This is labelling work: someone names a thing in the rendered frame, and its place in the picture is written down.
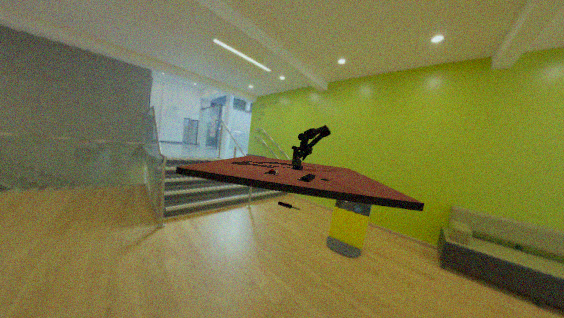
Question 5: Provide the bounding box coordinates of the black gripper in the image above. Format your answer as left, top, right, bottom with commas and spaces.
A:
292, 141, 312, 161

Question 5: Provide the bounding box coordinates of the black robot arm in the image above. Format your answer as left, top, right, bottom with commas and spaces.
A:
297, 125, 331, 159

